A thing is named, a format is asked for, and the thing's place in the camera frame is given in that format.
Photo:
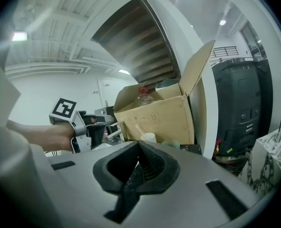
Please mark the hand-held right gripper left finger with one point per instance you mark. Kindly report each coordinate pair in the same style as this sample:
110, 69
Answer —
116, 172

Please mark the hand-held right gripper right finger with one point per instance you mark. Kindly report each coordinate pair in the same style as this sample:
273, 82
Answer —
159, 167

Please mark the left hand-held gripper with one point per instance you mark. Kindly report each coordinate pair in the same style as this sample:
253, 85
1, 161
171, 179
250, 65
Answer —
80, 132

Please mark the green cup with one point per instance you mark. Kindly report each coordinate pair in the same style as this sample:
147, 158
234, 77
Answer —
171, 143

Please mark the cream cup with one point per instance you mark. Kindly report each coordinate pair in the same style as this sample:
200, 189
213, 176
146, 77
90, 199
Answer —
149, 137

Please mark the person's left forearm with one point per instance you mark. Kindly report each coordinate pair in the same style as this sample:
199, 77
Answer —
42, 136

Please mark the white door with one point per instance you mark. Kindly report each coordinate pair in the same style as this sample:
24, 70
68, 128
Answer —
103, 91

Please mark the black marble vanity table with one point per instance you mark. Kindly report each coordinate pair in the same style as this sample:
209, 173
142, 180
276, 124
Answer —
190, 149

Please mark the open cardboard box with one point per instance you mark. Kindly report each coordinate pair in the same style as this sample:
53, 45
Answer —
159, 120

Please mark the clear bottle red label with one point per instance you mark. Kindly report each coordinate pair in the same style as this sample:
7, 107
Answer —
145, 97

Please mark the short fluorescent ceiling light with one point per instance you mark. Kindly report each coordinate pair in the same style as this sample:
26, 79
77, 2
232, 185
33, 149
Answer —
124, 71

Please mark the black round base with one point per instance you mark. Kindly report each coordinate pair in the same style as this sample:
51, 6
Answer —
230, 163

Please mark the dark wooden staircase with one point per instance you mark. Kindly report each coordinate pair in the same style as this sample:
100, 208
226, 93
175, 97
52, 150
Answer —
140, 39

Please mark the large black machine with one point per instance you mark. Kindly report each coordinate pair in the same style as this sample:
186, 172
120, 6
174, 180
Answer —
240, 103

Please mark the white marble vanity cabinet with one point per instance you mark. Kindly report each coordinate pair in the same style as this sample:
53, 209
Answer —
268, 165

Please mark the long fluorescent ceiling light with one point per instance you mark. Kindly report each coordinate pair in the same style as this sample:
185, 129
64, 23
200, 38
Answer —
19, 36

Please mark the black metal railing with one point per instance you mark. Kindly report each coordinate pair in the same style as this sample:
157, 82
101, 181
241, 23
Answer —
225, 51

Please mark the round ceiling spotlight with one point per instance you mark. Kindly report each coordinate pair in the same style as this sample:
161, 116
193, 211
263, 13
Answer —
222, 22

